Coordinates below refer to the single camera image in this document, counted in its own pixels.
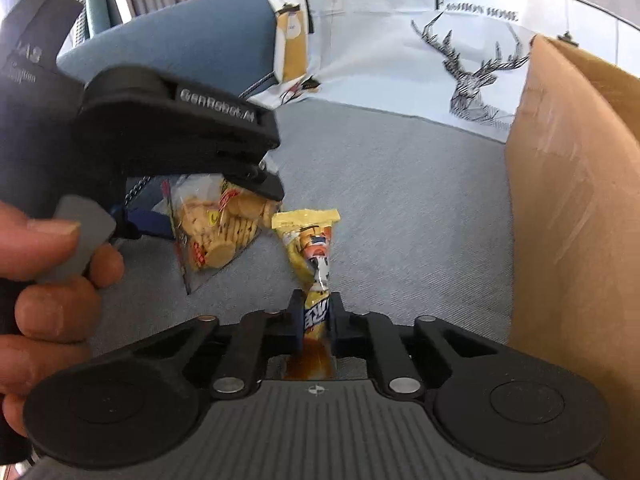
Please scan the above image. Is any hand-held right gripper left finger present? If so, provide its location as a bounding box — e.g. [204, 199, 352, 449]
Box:
[90, 289, 307, 402]

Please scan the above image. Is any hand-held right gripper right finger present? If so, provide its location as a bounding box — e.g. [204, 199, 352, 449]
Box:
[327, 291, 512, 402]

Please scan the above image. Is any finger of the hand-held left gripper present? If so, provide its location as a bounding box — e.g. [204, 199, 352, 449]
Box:
[112, 203, 174, 240]
[215, 156, 287, 202]

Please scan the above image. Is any clear biscuit bag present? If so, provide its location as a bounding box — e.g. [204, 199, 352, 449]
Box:
[159, 172, 284, 297]

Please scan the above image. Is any yellow snack packet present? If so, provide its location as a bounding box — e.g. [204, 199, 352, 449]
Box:
[271, 208, 342, 382]

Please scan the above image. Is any cardboard box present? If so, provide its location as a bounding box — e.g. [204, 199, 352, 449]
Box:
[503, 34, 640, 480]

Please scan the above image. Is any person's left hand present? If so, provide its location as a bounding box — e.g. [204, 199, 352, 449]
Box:
[0, 202, 126, 438]

